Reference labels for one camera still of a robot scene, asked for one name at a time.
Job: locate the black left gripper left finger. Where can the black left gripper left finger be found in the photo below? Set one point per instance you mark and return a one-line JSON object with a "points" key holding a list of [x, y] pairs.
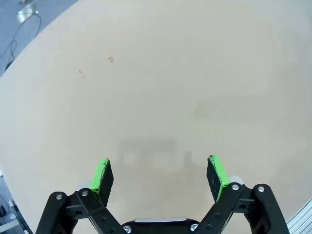
{"points": [[102, 180]]}

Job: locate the silver floor plate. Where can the silver floor plate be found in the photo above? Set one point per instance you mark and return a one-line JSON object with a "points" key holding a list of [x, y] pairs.
{"points": [[26, 13]]}

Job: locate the aluminium table edge rail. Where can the aluminium table edge rail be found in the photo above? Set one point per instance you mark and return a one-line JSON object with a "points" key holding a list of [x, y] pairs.
{"points": [[301, 217]]}

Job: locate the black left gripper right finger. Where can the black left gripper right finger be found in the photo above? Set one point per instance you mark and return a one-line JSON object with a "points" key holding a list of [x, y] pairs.
{"points": [[215, 178]]}

